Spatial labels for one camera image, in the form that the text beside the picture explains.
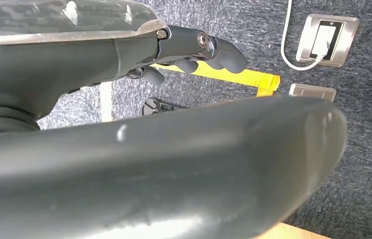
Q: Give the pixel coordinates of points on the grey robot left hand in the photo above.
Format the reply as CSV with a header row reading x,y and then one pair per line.
x,y
179,171

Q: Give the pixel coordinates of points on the white floor tape strip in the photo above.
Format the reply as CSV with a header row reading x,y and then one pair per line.
x,y
106,105

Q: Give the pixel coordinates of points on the yellow floor tape strip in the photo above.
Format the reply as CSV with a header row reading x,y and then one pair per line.
x,y
245,77

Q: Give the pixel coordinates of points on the light wooden board edge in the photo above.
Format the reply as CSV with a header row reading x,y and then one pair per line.
x,y
288,232

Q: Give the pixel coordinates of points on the closed steel floor socket plate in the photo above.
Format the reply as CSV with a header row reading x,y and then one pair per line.
x,y
313,92

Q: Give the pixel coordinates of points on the steel floor socket with plug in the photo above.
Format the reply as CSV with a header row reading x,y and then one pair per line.
x,y
345,43

